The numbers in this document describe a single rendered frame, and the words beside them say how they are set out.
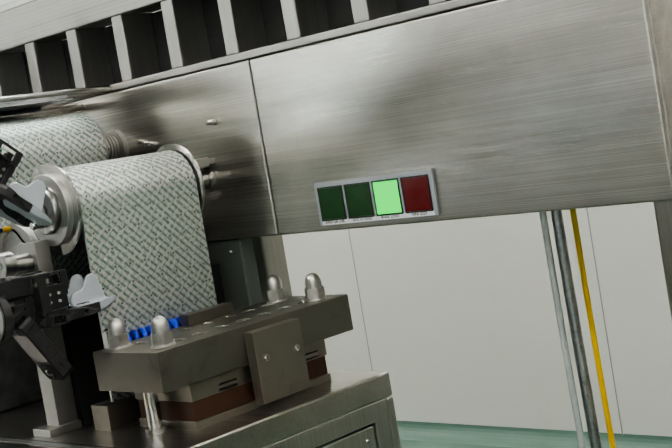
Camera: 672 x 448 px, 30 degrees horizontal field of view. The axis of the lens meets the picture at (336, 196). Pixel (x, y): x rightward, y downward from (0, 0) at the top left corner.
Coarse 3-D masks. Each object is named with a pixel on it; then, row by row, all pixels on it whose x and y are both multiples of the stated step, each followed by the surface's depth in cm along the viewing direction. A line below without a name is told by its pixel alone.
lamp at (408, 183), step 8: (424, 176) 186; (408, 184) 188; (416, 184) 187; (424, 184) 186; (408, 192) 189; (416, 192) 187; (424, 192) 186; (408, 200) 189; (416, 200) 188; (424, 200) 187; (408, 208) 189; (416, 208) 188; (424, 208) 187
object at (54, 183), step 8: (40, 176) 197; (48, 176) 196; (48, 184) 196; (56, 184) 195; (56, 192) 195; (64, 192) 194; (64, 200) 194; (64, 208) 194; (72, 208) 194; (64, 216) 194; (72, 216) 194; (64, 224) 195; (72, 224) 195; (56, 232) 197; (64, 232) 195; (48, 240) 199; (56, 240) 197; (64, 240) 196; (80, 240) 200
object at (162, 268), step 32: (160, 224) 205; (192, 224) 210; (96, 256) 196; (128, 256) 200; (160, 256) 205; (192, 256) 209; (128, 288) 200; (160, 288) 204; (192, 288) 209; (128, 320) 199
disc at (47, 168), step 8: (40, 168) 199; (48, 168) 197; (56, 168) 196; (32, 176) 201; (56, 176) 196; (64, 176) 195; (64, 184) 195; (72, 184) 194; (72, 192) 194; (72, 200) 194; (80, 208) 193; (80, 216) 193; (80, 224) 194; (72, 232) 195; (80, 232) 194; (72, 240) 196; (56, 248) 199; (64, 248) 198; (72, 248) 196
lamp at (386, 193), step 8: (376, 184) 193; (384, 184) 192; (392, 184) 190; (376, 192) 193; (384, 192) 192; (392, 192) 191; (376, 200) 193; (384, 200) 192; (392, 200) 191; (384, 208) 192; (392, 208) 191; (400, 208) 190
